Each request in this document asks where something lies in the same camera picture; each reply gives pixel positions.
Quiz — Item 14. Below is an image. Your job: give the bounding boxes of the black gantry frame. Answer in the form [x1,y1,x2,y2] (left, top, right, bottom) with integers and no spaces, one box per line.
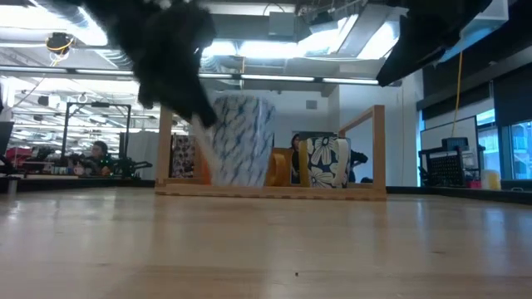
[61,101,133,167]

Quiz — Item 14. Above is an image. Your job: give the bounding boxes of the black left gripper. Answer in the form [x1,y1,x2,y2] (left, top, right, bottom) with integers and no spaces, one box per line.
[82,0,220,129]

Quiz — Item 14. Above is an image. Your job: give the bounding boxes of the person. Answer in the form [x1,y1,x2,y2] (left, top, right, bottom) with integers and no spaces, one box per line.
[350,148,370,184]
[289,133,303,184]
[85,140,116,177]

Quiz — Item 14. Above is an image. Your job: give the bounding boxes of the navy mug white flowers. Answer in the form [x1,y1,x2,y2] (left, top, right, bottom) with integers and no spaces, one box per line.
[306,135,353,189]

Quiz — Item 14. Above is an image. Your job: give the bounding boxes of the dark screen edge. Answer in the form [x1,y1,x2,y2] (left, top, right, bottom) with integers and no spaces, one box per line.
[0,120,16,159]

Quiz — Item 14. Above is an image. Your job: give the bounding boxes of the black plastic crate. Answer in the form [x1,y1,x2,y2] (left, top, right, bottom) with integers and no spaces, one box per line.
[417,137,484,189]

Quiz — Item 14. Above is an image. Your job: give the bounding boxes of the mustard mug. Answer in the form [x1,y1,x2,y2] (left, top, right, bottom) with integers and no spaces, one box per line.
[265,148,293,188]

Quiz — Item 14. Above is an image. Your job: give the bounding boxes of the long ceiling light strip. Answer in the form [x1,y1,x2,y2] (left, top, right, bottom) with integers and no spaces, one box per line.
[0,65,382,86]

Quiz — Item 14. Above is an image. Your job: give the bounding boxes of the black ceiling cable reel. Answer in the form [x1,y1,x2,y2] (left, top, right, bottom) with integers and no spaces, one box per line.
[44,32,75,56]

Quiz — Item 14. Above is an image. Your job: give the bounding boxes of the orange mug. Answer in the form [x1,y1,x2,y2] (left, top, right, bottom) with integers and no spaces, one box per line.
[198,153,214,186]

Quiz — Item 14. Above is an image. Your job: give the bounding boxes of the wooden slatted tray rack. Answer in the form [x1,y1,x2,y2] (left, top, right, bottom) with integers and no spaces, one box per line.
[154,104,387,203]

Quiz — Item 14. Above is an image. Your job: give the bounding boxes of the yellow hanging cable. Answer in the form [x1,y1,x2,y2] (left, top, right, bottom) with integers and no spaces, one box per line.
[451,51,465,126]

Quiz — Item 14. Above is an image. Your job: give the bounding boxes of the yellow plastic container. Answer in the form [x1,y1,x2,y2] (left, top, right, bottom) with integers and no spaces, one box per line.
[480,169,503,192]

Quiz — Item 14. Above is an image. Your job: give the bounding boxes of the white mug blue geometric pattern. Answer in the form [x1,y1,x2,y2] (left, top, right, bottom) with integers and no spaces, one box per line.
[190,94,278,189]

